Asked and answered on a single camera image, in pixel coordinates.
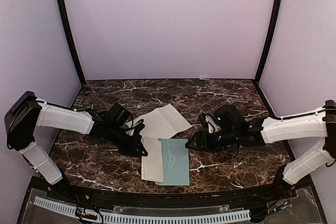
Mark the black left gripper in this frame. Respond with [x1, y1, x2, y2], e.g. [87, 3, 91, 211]
[107, 124, 148, 156]

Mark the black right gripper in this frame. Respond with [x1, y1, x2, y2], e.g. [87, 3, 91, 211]
[185, 128, 239, 153]

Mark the cream letter paper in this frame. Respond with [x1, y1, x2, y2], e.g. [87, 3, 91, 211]
[141, 136, 164, 182]

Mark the blue-grey envelope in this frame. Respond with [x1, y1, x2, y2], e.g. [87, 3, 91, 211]
[155, 139, 190, 186]

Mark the white-sleeved left robot arm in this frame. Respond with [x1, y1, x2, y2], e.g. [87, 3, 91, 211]
[4, 91, 94, 185]

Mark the white-sleeved robot arm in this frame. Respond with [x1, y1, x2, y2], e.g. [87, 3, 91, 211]
[248, 100, 335, 185]
[4, 91, 94, 185]

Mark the white-sleeved right robot arm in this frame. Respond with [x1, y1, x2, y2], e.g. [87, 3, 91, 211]
[248, 100, 335, 185]

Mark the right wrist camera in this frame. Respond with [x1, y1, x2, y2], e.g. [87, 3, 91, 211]
[198, 113, 221, 133]

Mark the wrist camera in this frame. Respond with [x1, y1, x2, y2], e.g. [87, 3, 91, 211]
[198, 113, 221, 133]
[108, 103, 131, 126]

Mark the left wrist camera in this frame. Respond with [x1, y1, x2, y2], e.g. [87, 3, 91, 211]
[108, 103, 131, 126]

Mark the black front rail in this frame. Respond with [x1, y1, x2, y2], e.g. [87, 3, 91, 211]
[26, 174, 316, 210]

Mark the white slotted cable duct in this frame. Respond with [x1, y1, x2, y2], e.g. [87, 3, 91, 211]
[34, 196, 251, 223]

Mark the right black frame post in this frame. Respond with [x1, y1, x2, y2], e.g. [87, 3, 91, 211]
[254, 0, 281, 86]

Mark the black frame post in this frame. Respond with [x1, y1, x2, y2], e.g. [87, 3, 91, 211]
[254, 0, 281, 86]
[57, 0, 86, 86]

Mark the left black frame post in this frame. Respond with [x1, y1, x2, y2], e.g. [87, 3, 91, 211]
[57, 0, 86, 86]

